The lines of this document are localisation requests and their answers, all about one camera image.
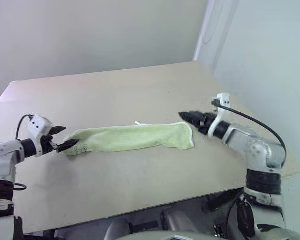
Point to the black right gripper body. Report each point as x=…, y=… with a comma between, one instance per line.
x=208, y=123

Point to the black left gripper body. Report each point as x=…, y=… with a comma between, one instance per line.
x=47, y=146

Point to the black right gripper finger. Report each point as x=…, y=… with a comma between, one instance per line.
x=190, y=115
x=193, y=123

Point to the light green towel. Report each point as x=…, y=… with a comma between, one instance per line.
x=130, y=137

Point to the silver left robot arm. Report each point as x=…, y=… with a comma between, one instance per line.
x=5, y=155

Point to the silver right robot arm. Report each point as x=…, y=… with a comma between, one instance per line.
x=257, y=150

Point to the grey metal cylinder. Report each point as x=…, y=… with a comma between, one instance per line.
x=177, y=220

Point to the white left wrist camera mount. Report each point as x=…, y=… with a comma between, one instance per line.
x=38, y=126

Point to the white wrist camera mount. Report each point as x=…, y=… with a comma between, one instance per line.
x=38, y=126
x=224, y=100

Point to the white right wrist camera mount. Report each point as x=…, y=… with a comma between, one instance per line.
x=224, y=100

